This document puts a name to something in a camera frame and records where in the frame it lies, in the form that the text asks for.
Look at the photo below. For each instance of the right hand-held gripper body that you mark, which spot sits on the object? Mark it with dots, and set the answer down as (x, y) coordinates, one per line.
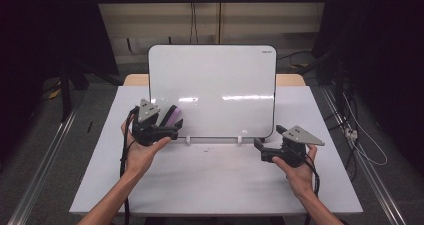
(293, 153)

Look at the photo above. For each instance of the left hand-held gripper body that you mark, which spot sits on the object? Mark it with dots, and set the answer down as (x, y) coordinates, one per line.
(146, 133)

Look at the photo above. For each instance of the purple and black whiteboard eraser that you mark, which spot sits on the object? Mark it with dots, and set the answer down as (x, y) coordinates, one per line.
(174, 115)

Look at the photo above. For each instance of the white whiteboard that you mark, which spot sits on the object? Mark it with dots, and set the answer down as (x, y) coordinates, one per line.
(220, 81)

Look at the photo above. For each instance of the person's left hand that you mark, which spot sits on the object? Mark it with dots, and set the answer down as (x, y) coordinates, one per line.
(140, 158)

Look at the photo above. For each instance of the person's right hand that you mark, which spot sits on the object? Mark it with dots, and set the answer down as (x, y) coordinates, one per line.
(301, 180)

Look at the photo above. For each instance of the white whiteboard support clip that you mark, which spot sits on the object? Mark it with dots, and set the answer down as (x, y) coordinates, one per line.
(239, 139)
(188, 140)

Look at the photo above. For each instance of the small black floor stick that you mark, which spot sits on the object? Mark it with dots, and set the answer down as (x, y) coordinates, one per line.
(89, 127)

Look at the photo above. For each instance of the white table cover sheet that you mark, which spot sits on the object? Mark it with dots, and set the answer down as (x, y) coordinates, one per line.
(216, 185)

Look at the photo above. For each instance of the black metal stand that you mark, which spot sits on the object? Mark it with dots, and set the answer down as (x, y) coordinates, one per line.
(65, 91)

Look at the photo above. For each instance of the aluminium floor rail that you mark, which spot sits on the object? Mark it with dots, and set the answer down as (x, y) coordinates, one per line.
(370, 171)
(40, 171)

